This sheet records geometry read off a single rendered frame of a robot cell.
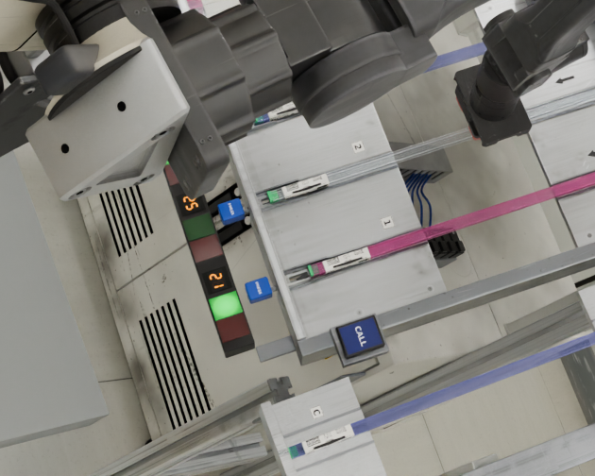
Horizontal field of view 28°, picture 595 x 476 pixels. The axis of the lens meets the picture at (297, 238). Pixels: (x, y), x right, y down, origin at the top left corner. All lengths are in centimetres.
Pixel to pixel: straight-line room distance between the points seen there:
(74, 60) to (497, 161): 168
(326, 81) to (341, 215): 77
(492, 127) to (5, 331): 63
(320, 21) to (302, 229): 76
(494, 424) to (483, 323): 110
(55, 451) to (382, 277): 81
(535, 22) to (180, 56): 60
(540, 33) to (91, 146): 65
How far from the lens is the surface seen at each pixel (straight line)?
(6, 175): 145
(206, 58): 72
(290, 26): 76
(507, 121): 148
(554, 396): 338
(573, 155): 160
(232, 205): 151
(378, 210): 153
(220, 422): 161
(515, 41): 130
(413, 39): 80
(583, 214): 157
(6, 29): 75
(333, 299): 149
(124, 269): 217
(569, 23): 121
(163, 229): 209
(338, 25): 77
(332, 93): 77
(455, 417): 296
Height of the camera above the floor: 164
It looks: 36 degrees down
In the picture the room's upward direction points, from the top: 58 degrees clockwise
